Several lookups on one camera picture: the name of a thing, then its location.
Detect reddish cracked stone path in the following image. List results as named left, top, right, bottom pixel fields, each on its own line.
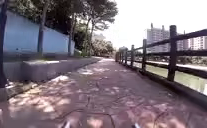
left=0, top=58, right=207, bottom=128

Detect row of trees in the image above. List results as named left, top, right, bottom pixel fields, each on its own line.
left=0, top=0, right=119, bottom=89

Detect tall pale buildings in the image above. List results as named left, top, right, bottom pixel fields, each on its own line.
left=146, top=22, right=207, bottom=52

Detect green canal water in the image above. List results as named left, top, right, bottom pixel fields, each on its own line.
left=127, top=60, right=207, bottom=100

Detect far canal bank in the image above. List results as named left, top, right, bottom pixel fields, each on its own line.
left=146, top=54, right=207, bottom=73

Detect low concrete retaining wall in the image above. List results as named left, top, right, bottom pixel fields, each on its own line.
left=0, top=56, right=102, bottom=104

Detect wooden rail fence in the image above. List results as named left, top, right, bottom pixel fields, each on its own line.
left=114, top=24, right=207, bottom=113

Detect blue wall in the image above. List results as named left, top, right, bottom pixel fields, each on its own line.
left=0, top=6, right=76, bottom=56

